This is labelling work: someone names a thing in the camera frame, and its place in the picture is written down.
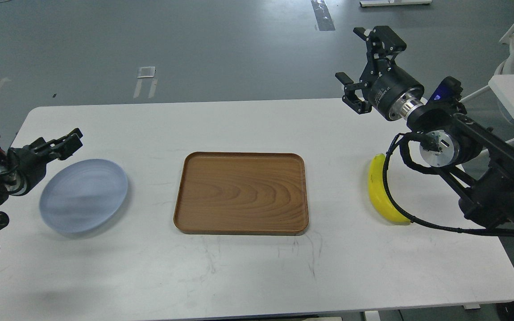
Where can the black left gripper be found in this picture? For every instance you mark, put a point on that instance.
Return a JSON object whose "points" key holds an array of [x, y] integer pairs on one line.
{"points": [[31, 160]]}

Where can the light blue round plate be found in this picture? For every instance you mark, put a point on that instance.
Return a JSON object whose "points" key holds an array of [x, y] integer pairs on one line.
{"points": [[83, 196]]}

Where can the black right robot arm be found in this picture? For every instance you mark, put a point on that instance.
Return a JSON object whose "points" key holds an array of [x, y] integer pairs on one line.
{"points": [[442, 140]]}

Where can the brown wooden tray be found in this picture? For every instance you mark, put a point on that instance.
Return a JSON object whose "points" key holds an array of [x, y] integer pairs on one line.
{"points": [[242, 193]]}

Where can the yellow banana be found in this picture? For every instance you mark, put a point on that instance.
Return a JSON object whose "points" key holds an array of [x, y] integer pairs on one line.
{"points": [[377, 194]]}

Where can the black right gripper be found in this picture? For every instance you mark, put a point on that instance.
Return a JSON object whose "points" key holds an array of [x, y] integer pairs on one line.
{"points": [[389, 83]]}

